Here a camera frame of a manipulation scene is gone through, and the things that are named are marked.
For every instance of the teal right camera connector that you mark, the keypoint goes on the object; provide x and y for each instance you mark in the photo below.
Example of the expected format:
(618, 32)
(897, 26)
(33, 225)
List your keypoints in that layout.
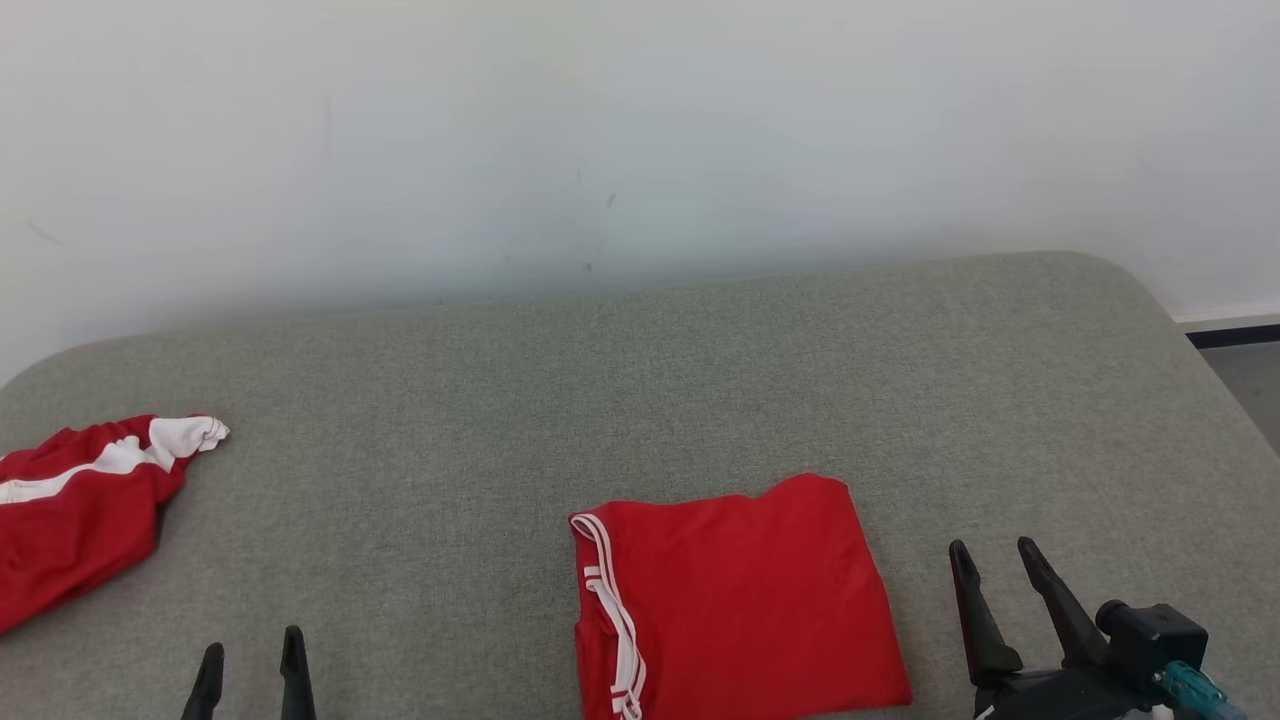
(1198, 692)

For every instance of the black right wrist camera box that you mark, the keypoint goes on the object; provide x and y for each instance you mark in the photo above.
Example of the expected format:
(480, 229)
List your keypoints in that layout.
(1150, 640)

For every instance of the red shorts wide white band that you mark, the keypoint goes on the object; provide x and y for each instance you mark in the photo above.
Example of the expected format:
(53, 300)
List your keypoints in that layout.
(70, 540)

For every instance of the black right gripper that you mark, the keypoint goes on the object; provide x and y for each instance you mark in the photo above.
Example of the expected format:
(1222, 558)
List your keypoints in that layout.
(1060, 695)

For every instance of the red jersey thin white trim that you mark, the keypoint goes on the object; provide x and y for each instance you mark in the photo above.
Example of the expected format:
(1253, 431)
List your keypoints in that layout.
(750, 600)

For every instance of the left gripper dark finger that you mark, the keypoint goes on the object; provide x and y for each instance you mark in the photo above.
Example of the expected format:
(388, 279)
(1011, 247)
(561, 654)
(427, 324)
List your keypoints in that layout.
(205, 690)
(297, 680)

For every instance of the dark baseboard strip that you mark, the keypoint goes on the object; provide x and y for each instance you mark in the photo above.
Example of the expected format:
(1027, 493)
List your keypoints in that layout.
(1240, 335)

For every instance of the grey fabric sofa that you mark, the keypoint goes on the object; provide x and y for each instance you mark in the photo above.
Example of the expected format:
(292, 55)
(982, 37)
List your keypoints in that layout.
(500, 400)

